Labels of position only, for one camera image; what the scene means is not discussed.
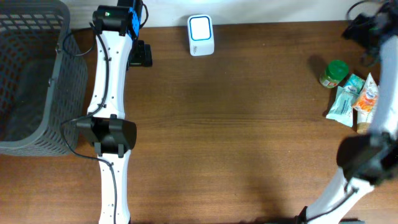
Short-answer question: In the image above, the green round lid jar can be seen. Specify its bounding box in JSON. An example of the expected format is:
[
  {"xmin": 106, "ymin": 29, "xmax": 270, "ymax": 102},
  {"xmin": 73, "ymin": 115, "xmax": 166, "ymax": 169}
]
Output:
[{"xmin": 319, "ymin": 60, "xmax": 349, "ymax": 88}]

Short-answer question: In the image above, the small teal tissue pack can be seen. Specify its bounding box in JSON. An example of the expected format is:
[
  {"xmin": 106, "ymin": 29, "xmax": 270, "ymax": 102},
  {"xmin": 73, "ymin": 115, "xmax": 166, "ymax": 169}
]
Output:
[{"xmin": 343, "ymin": 73, "xmax": 365, "ymax": 94}]

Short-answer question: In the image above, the white Pantene tube gold cap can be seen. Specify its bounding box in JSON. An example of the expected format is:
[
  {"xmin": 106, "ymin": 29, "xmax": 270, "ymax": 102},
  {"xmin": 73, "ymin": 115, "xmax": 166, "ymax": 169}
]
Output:
[{"xmin": 356, "ymin": 73, "xmax": 378, "ymax": 134}]

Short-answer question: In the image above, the orange small tissue pack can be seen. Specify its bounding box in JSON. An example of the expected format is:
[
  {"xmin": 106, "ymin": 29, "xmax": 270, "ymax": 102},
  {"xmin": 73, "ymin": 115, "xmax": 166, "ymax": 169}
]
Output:
[{"xmin": 352, "ymin": 85, "xmax": 379, "ymax": 113}]

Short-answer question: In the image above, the light teal wipes packet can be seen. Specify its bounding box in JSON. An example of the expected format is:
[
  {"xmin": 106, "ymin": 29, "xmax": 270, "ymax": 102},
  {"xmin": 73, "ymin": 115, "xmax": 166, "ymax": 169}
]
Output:
[{"xmin": 326, "ymin": 86, "xmax": 358, "ymax": 128}]

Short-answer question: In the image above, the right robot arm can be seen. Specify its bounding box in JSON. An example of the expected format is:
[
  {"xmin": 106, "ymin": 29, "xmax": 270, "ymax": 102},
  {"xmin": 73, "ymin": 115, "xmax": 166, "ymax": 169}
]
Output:
[{"xmin": 294, "ymin": 1, "xmax": 397, "ymax": 223}]

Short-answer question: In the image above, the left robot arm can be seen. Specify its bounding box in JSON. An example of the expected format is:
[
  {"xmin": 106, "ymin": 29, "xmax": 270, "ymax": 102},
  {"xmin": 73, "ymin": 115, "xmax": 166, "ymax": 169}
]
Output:
[{"xmin": 76, "ymin": 1, "xmax": 152, "ymax": 223}]

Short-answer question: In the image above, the white barcode scanner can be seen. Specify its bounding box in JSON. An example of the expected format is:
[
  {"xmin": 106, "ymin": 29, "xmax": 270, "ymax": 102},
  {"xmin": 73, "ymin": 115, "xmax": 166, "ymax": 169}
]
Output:
[{"xmin": 187, "ymin": 14, "xmax": 215, "ymax": 57}]

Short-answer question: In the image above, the dark grey plastic basket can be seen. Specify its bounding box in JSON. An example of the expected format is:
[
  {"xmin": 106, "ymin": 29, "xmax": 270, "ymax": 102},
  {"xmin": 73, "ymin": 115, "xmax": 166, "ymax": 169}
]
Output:
[{"xmin": 1, "ymin": 1, "xmax": 88, "ymax": 156}]

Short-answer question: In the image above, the left black cable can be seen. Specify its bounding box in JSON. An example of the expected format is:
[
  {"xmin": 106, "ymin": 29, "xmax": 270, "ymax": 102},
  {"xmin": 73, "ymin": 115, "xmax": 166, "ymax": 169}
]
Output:
[{"xmin": 59, "ymin": 2, "xmax": 149, "ymax": 224}]

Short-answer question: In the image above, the black cable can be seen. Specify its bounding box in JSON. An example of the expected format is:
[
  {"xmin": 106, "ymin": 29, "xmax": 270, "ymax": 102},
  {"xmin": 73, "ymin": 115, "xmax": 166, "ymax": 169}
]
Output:
[
  {"xmin": 59, "ymin": 2, "xmax": 149, "ymax": 224},
  {"xmin": 298, "ymin": 0, "xmax": 389, "ymax": 223}
]

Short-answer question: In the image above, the right black cable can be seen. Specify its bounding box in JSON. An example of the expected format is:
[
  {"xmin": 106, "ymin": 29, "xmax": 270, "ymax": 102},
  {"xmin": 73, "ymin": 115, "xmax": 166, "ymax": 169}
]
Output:
[{"xmin": 298, "ymin": 0, "xmax": 389, "ymax": 223}]

